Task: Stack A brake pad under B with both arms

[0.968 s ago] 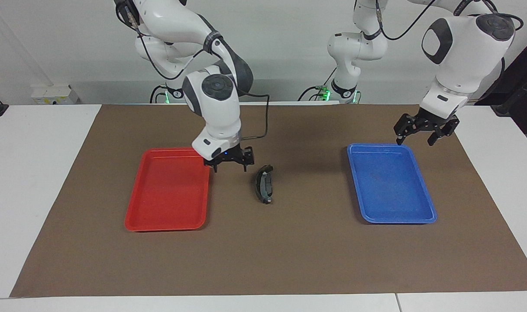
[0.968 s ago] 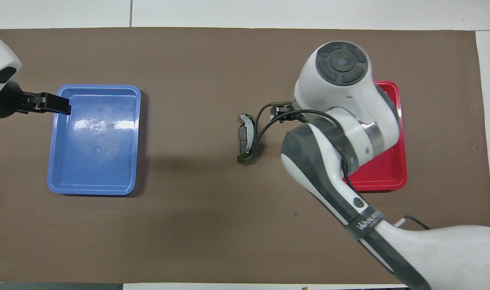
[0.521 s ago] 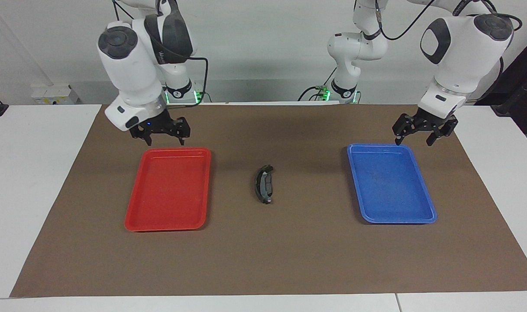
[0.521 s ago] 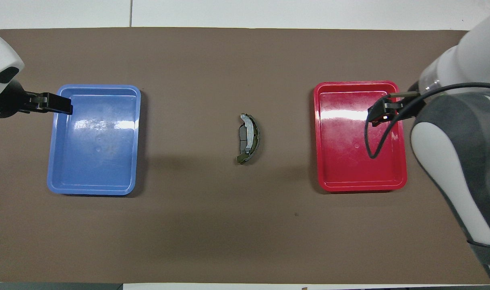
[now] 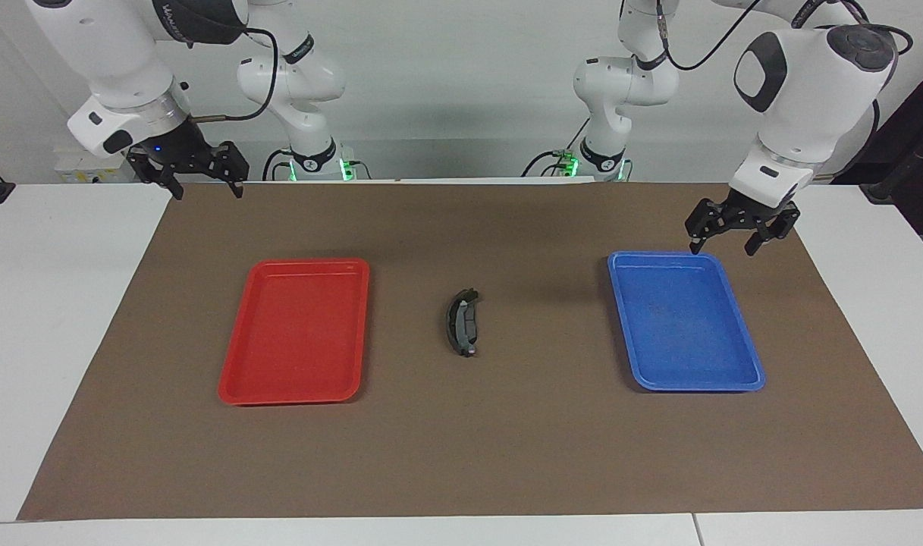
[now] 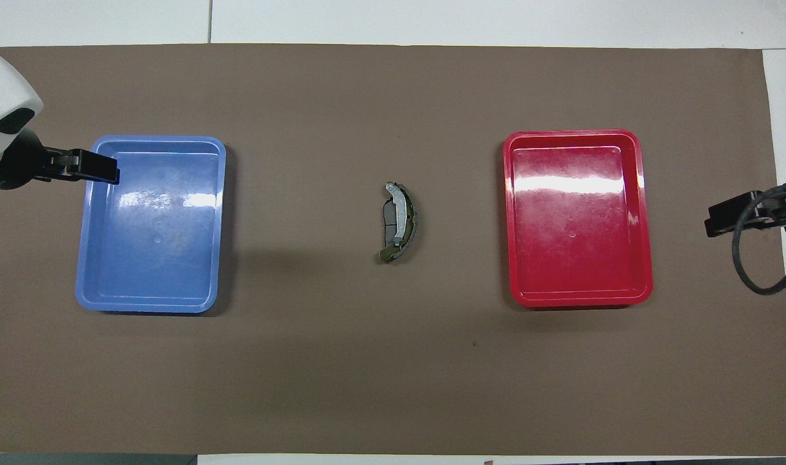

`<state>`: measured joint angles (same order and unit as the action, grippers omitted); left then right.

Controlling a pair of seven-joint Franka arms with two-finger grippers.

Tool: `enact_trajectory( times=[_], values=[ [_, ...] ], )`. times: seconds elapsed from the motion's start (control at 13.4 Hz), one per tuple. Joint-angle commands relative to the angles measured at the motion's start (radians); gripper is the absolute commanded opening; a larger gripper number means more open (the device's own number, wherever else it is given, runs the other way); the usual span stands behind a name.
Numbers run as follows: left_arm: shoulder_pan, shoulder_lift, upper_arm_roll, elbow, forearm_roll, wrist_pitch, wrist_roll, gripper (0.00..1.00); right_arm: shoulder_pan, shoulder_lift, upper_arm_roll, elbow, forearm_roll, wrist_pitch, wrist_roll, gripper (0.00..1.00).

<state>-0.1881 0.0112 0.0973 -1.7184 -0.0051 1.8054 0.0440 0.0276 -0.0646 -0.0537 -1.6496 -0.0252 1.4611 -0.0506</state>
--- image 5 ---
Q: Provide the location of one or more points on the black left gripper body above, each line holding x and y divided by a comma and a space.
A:
753, 212

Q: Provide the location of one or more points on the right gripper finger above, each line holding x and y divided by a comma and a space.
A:
232, 161
146, 165

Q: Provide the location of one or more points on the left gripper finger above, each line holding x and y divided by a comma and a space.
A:
780, 226
704, 220

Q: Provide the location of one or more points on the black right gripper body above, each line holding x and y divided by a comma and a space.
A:
180, 148

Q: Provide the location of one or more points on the grey brake pad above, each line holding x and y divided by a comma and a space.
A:
465, 326

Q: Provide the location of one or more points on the curved brake shoe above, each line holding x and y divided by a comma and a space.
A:
450, 322

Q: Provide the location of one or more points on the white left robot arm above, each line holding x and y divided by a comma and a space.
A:
802, 98

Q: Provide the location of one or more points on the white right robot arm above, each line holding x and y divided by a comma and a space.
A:
120, 53

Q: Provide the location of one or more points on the white power strip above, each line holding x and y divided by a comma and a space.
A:
82, 171

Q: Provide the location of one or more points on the blue plastic tray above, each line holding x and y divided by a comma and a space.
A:
689, 326

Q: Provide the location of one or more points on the black stand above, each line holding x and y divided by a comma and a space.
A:
916, 136

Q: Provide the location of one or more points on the red plastic tray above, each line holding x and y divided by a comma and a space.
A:
294, 341

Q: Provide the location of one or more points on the brown table mat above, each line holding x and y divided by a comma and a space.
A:
461, 455

